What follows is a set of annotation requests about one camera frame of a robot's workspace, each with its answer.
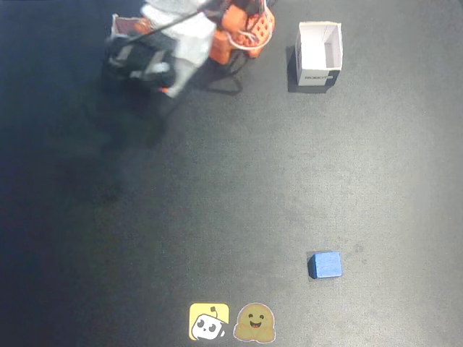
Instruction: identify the black camera cable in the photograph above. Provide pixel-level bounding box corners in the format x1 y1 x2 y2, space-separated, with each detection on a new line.
122 0 218 41

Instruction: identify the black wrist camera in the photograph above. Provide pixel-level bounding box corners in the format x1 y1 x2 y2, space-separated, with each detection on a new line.
103 33 179 88

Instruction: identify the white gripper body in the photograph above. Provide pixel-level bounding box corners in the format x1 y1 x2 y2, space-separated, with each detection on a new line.
140 0 218 99

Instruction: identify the shoulder servo wire bundle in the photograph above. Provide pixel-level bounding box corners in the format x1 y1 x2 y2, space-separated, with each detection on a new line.
226 5 273 51

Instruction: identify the yellow robot face sticker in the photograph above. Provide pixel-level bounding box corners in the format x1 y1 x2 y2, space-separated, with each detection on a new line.
188 302 230 341

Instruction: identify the brown hugging face sticker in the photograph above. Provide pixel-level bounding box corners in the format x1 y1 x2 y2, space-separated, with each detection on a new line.
233 302 276 343

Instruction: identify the blue cube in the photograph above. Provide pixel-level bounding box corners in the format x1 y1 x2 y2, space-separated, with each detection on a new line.
307 252 343 280

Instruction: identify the white cardboard box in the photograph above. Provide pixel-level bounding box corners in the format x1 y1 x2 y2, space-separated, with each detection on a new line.
109 13 155 39
294 20 344 87

